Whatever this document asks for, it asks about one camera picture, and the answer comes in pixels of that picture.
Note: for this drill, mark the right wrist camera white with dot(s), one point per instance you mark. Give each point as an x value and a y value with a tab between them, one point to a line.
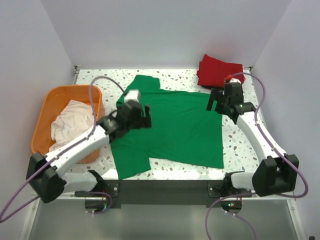
231	80

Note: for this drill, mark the folded black t shirt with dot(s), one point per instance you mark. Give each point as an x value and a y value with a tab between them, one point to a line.
213	87

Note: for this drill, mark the white t shirt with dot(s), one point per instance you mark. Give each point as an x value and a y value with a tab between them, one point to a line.
75	119

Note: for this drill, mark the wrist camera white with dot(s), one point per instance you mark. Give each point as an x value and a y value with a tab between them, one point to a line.
231	80
132	95

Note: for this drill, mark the green t shirt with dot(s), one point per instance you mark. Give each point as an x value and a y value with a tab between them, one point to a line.
182	130

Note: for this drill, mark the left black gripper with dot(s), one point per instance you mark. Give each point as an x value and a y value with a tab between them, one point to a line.
146	123

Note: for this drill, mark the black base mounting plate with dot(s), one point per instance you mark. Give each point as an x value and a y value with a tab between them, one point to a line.
157	192

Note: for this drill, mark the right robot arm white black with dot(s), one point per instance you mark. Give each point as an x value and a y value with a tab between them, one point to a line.
276	173

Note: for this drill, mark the aluminium rail frame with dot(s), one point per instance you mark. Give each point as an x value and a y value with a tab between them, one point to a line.
259	218

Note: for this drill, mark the folded red t shirt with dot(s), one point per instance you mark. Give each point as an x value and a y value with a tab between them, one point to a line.
212	72

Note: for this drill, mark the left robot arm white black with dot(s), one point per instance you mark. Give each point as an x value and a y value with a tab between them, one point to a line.
47	174

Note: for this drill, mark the orange plastic basket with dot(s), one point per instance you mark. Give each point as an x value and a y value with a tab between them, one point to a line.
55	101

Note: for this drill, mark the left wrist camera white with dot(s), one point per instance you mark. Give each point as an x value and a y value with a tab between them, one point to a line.
132	95

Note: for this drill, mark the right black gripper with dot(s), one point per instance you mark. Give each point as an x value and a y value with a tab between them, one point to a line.
216	94

